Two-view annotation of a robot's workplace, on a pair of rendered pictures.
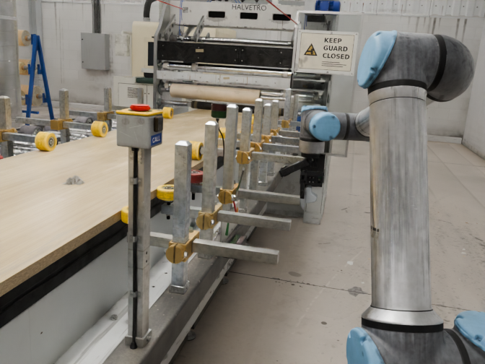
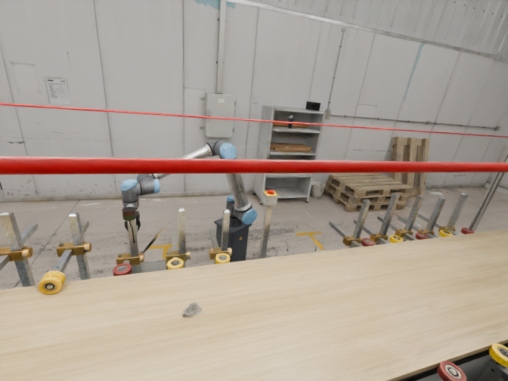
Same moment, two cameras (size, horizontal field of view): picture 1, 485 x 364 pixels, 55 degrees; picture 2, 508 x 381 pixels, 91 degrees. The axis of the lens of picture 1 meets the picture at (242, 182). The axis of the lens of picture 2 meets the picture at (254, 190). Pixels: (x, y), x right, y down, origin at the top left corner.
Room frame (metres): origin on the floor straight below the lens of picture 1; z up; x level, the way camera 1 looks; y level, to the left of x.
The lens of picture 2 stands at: (1.74, 1.32, 1.79)
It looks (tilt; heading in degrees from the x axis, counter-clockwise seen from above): 22 degrees down; 238
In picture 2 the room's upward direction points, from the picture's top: 6 degrees clockwise
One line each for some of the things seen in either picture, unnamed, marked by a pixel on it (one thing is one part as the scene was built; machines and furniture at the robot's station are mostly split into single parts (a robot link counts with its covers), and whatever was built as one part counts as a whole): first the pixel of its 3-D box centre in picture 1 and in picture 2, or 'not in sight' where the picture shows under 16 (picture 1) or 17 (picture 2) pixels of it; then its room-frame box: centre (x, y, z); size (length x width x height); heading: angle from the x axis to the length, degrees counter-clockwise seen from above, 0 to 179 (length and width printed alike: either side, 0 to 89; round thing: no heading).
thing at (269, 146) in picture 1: (260, 145); (10, 252); (2.20, -0.08, 0.95); 0.50 x 0.04 x 0.04; 78
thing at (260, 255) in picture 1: (201, 246); (216, 249); (1.22, 0.10, 0.82); 0.43 x 0.03 x 0.04; 78
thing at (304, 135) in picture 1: (313, 123); (130, 190); (1.65, -0.24, 1.14); 0.10 x 0.09 x 0.12; 6
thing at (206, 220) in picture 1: (209, 216); (178, 255); (1.45, 0.10, 0.83); 0.13 x 0.06 x 0.05; 168
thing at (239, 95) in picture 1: (237, 95); not in sight; (4.09, 0.09, 1.05); 1.43 x 0.12 x 0.12; 78
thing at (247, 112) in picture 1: (243, 165); (81, 254); (1.92, 0.00, 0.91); 0.03 x 0.03 x 0.48; 78
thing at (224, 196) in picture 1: (228, 193); (131, 259); (1.70, 0.05, 0.85); 0.13 x 0.06 x 0.05; 168
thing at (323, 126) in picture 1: (325, 125); (149, 186); (1.54, -0.26, 1.14); 0.12 x 0.12 x 0.09; 6
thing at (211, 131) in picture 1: (208, 196); (181, 245); (1.43, 0.10, 0.91); 0.03 x 0.03 x 0.48; 78
